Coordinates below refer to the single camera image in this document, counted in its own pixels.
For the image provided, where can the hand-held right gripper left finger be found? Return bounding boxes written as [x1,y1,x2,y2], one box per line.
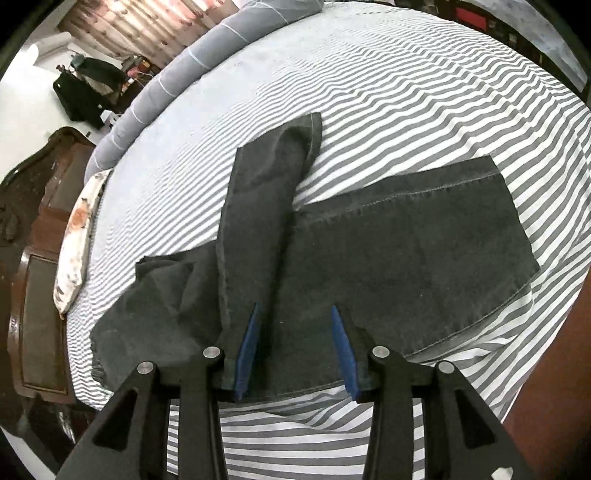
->
[55,302,265,480]

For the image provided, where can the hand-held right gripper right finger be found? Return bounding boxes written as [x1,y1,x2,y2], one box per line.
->
[330,305,539,480]

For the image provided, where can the black denim pants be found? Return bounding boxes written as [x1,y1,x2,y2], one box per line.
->
[90,112,541,400]

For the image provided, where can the floral pillow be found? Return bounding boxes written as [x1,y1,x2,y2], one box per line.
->
[53,168,114,317]

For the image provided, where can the dark wooden headboard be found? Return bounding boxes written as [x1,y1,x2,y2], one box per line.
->
[0,127,98,416]

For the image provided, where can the grey striped bed sheet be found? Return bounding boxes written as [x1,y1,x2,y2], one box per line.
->
[60,4,591,480]

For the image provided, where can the grey rolled duvet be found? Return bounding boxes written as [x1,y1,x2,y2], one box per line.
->
[83,0,324,183]

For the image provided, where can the black bag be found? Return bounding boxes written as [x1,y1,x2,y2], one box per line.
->
[53,55,134,130]

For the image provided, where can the pink patterned curtain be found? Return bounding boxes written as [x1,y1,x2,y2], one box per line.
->
[60,0,241,70]

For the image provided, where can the dark cluttered shelf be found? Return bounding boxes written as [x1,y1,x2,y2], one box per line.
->
[434,0,555,61]

